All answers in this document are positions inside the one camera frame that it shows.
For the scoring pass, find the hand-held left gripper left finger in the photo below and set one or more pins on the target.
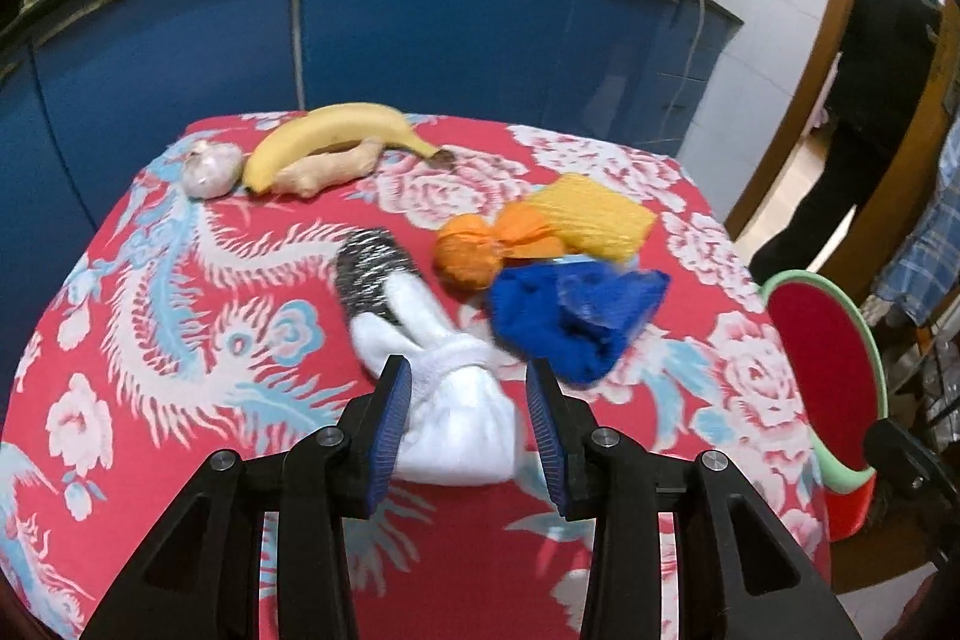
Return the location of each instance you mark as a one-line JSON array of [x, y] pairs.
[[390, 430]]

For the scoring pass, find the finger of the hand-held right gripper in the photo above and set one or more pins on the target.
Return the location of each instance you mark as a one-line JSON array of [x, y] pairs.
[[900, 456]]

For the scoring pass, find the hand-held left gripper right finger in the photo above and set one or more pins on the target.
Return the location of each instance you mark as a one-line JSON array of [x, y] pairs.
[[551, 445]]

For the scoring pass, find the knotted white sock bundle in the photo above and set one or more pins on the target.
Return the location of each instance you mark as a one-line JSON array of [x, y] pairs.
[[450, 377]]

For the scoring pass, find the red bin with green rim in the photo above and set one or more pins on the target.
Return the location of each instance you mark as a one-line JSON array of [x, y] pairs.
[[817, 355]]

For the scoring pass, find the blue cloth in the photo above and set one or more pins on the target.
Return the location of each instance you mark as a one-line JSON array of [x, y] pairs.
[[540, 310]]

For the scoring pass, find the orange knotted cloth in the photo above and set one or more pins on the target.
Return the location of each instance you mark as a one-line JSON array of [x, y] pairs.
[[469, 254]]

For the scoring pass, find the blue plaid shirt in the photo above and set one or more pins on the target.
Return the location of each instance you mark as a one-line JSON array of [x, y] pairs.
[[930, 235]]

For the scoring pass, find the yellow knitted cloth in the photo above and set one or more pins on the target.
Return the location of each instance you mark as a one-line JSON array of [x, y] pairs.
[[592, 216]]

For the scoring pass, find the red floral tablecloth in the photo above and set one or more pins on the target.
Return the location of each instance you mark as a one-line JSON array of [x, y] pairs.
[[187, 310]]

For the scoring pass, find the ginger root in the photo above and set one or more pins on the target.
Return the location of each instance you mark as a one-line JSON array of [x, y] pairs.
[[330, 168]]

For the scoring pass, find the wooden door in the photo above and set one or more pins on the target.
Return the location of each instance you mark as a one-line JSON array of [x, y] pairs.
[[911, 160]]

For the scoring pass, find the yellow banana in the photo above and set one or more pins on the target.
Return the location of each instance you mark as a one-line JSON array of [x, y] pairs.
[[322, 130]]

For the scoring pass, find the garlic bulb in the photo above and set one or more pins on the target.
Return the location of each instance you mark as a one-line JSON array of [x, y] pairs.
[[214, 169]]

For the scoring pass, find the blue kitchen cabinet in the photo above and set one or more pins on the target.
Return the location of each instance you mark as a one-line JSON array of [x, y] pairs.
[[450, 25]]

